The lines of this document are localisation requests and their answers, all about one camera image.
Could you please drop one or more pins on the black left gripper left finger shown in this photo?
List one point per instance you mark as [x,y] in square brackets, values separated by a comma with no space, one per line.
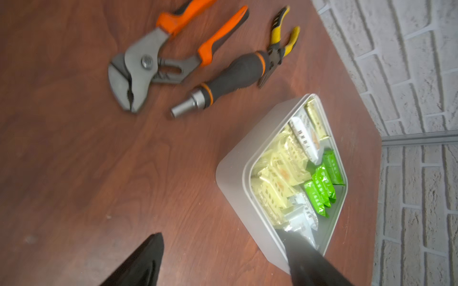
[142,267]

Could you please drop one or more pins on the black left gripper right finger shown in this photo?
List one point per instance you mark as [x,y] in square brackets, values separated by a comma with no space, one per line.
[307,266]

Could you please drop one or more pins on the green cookie packet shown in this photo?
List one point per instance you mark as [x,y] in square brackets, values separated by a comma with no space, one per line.
[315,198]
[325,187]
[331,164]

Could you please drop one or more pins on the grey storage box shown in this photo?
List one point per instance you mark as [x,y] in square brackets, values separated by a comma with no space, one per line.
[233,176]

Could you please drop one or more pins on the white cookie packet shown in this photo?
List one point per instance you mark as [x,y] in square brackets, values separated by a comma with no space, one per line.
[301,217]
[308,138]

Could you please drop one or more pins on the pale yellow cookie packet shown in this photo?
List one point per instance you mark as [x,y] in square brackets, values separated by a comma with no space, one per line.
[316,119]
[272,192]
[291,159]

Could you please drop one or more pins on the aluminium frame post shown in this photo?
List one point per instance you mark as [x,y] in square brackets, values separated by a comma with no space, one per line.
[430,138]

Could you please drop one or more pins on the orange handled groove pliers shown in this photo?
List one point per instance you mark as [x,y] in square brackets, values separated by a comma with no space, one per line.
[131,73]

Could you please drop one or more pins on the yellow handled small pliers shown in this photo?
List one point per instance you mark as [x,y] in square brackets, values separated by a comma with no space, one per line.
[275,50]

